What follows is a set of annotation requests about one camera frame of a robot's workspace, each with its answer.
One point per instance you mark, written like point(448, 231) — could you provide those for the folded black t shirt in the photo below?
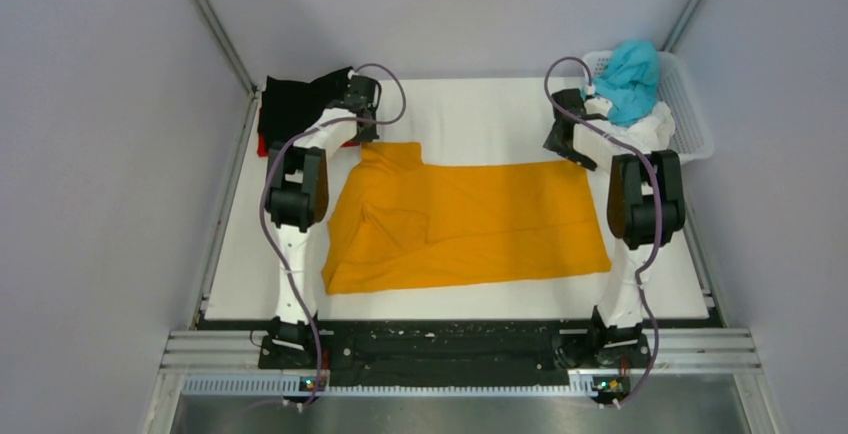
point(289, 107)

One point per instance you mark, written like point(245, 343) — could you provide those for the white plastic basket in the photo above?
point(692, 139)

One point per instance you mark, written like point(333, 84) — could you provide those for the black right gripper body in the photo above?
point(562, 148)

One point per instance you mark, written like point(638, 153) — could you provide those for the left corner metal post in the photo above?
point(221, 38)

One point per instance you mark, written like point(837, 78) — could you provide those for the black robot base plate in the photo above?
point(453, 353)

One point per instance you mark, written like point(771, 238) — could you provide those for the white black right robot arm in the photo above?
point(645, 208)

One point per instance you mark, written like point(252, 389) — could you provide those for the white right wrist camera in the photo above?
point(594, 104)

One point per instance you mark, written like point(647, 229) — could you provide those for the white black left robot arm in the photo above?
point(295, 198)

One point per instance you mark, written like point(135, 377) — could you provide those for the folded red t shirt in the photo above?
point(262, 150)

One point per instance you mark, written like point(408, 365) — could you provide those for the turquoise t shirt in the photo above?
point(628, 78)

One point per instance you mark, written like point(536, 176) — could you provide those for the grey metal frame rail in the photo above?
point(691, 298)

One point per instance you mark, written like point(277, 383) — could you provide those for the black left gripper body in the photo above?
point(367, 134)

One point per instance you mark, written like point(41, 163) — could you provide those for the white t shirt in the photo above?
point(653, 132)

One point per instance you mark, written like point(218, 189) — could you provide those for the right corner metal post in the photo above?
point(696, 0)

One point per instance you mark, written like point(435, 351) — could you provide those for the yellow t shirt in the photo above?
point(400, 223)

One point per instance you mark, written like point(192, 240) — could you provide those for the corner metal post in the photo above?
point(696, 0)
point(221, 38)

